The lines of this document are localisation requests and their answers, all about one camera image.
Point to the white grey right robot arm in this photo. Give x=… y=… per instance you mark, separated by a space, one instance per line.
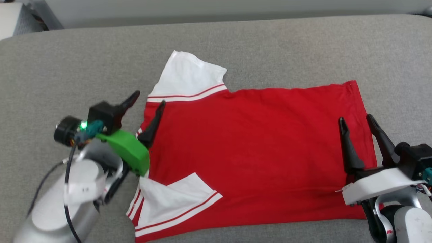
x=408 y=222

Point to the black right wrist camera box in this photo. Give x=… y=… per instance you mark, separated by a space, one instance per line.
x=416 y=158

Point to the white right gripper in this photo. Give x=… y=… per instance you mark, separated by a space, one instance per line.
x=378 y=185

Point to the grey perforated metal panel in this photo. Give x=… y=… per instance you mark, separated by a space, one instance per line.
x=37 y=17

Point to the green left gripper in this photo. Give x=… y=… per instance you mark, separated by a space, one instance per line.
x=130 y=152

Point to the white paper label tape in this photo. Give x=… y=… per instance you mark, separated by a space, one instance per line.
x=84 y=189

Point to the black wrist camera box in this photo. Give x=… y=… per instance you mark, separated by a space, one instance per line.
x=103 y=116
x=416 y=158

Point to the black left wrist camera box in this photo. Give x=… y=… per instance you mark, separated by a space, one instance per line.
x=103 y=116

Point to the red shirt with white sleeves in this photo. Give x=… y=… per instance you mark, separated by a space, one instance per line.
x=253 y=141

